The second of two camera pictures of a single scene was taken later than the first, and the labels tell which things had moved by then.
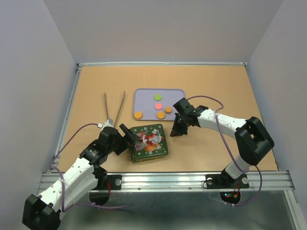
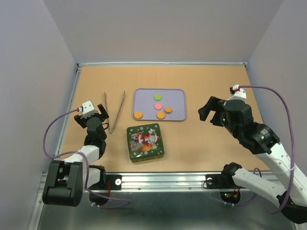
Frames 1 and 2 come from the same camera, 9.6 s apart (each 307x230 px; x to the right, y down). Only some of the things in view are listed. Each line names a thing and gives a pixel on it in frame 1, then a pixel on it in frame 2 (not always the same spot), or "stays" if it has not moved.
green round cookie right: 157,97 stays
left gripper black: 129,138 to 101,116
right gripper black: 176,131 to 212,104
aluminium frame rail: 185,181 stays
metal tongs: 119,108 stays
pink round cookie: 158,106 stays
